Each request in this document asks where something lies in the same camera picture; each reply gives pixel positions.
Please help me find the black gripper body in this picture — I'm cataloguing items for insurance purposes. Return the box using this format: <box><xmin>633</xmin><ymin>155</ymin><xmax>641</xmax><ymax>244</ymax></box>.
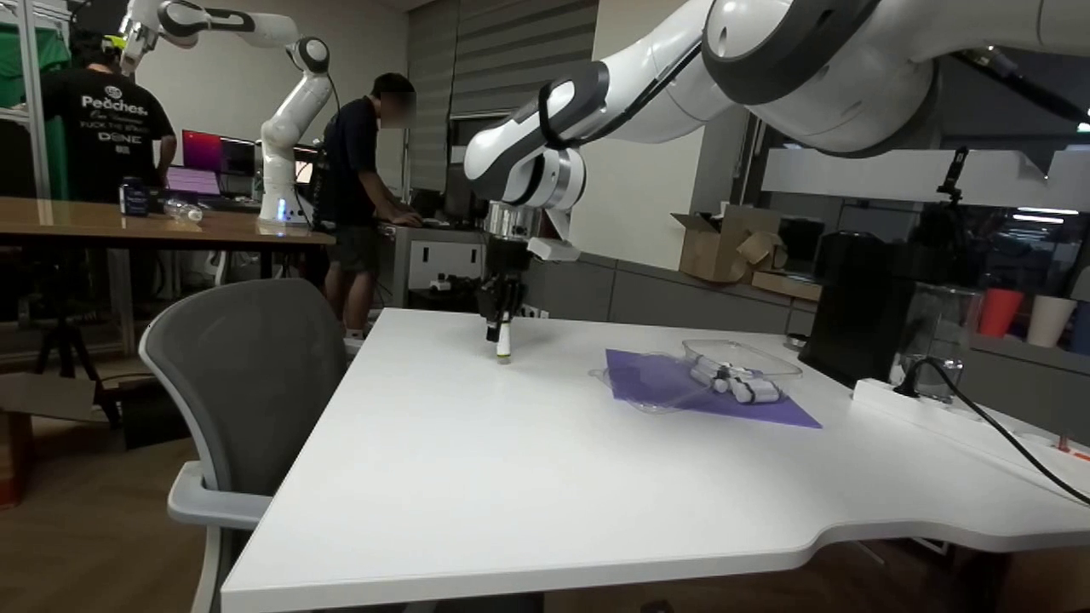
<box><xmin>484</xmin><ymin>233</ymin><xmax>536</xmax><ymax>307</ymax></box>

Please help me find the white cabinet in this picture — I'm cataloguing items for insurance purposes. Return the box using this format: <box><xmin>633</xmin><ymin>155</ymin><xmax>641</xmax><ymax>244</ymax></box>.
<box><xmin>382</xmin><ymin>222</ymin><xmax>495</xmax><ymax>311</ymax></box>

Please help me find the black tripod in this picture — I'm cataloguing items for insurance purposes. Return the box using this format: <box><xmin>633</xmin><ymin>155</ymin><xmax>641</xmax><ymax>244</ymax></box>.
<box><xmin>30</xmin><ymin>305</ymin><xmax>108</xmax><ymax>389</ymax></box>

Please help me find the purple mat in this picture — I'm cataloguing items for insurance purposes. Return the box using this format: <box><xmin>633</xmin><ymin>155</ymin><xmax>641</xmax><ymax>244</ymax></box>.
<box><xmin>604</xmin><ymin>349</ymin><xmax>826</xmax><ymax>434</ymax></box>

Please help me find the person in printed black shirt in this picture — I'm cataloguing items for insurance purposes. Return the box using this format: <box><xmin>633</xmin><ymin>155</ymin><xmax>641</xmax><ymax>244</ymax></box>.
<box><xmin>42</xmin><ymin>24</ymin><xmax>181</xmax><ymax>211</ymax></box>

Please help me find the grey mesh office chair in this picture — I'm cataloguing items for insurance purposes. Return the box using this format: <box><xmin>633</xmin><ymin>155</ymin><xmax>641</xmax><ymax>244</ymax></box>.
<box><xmin>136</xmin><ymin>275</ymin><xmax>355</xmax><ymax>613</ymax></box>

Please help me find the wooden table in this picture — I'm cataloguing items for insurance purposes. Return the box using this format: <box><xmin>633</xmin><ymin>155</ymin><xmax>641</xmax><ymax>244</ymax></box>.
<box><xmin>0</xmin><ymin>193</ymin><xmax>341</xmax><ymax>256</ymax></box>

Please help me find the open cardboard box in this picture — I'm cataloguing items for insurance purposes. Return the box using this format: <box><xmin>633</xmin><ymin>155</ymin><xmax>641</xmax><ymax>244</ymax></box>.
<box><xmin>670</xmin><ymin>200</ymin><xmax>792</xmax><ymax>290</ymax></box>

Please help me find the laptop with purple screen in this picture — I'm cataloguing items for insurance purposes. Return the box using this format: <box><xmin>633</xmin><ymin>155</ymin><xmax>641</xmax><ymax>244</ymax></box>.
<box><xmin>161</xmin><ymin>164</ymin><xmax>224</xmax><ymax>200</ymax></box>

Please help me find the green cloth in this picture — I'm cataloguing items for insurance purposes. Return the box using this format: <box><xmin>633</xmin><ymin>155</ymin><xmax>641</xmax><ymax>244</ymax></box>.
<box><xmin>0</xmin><ymin>24</ymin><xmax>71</xmax><ymax>117</ymax></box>

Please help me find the white cup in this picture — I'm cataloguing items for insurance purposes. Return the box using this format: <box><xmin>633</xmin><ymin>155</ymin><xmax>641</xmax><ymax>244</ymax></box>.
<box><xmin>1027</xmin><ymin>294</ymin><xmax>1080</xmax><ymax>350</ymax></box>

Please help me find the clear plastic bottle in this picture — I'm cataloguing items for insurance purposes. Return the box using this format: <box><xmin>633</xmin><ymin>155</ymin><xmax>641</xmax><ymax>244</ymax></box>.
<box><xmin>161</xmin><ymin>198</ymin><xmax>209</xmax><ymax>228</ymax></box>

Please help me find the pink monitor screen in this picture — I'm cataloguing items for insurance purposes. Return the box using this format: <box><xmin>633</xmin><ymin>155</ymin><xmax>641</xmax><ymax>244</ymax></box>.
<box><xmin>178</xmin><ymin>126</ymin><xmax>228</xmax><ymax>175</ymax></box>

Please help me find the black box on wooden table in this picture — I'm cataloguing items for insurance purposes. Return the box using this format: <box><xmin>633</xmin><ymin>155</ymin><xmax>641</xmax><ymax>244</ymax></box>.
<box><xmin>117</xmin><ymin>177</ymin><xmax>153</xmax><ymax>222</ymax></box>

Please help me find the black computer tower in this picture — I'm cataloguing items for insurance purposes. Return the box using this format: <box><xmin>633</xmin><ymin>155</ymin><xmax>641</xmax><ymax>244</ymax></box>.
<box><xmin>796</xmin><ymin>228</ymin><xmax>919</xmax><ymax>393</ymax></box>

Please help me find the black cable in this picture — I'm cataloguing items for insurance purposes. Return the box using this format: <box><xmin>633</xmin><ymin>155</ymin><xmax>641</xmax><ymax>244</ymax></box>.
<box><xmin>888</xmin><ymin>354</ymin><xmax>1090</xmax><ymax>512</ymax></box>

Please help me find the orange cup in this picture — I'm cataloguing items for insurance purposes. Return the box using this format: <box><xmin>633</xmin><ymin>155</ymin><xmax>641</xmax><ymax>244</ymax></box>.
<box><xmin>976</xmin><ymin>285</ymin><xmax>1027</xmax><ymax>342</ymax></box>

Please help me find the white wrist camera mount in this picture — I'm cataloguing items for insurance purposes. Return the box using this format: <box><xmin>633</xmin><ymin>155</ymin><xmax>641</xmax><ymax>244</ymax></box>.
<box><xmin>524</xmin><ymin>233</ymin><xmax>583</xmax><ymax>268</ymax></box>

